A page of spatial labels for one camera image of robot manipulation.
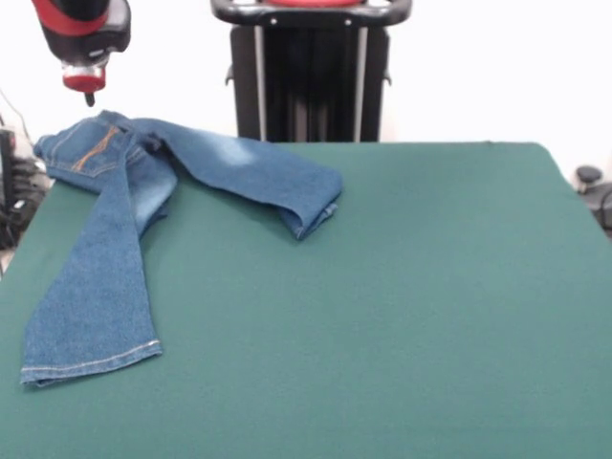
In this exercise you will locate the blue denim jeans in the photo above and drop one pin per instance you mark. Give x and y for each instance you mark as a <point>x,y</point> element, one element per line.
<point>95,287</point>

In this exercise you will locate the dark green table cloth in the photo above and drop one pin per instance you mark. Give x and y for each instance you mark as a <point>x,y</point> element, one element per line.
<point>382,334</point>

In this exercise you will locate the black equipment box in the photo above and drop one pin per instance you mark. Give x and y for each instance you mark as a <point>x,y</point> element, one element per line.
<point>6,153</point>

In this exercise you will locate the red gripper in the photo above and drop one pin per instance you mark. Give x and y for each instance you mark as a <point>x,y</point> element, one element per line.
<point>83,82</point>

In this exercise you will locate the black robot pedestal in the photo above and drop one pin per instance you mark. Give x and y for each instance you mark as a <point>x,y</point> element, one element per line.
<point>311,72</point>

